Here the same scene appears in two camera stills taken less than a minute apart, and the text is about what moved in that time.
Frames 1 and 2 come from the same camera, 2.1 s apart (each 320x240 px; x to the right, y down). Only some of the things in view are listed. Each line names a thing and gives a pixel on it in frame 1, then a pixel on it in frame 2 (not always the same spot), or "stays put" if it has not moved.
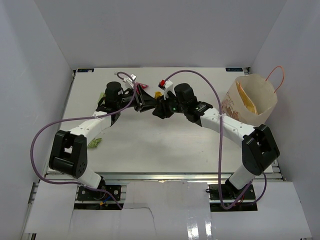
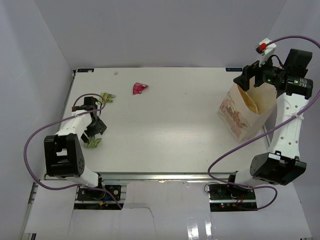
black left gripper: (143, 101) -> (100, 128)
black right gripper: (161, 110) -> (250, 71)
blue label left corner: (84, 70) stays put
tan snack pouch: (247, 99) stays put
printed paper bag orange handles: (250, 99) stays put
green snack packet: (93, 143) stays put
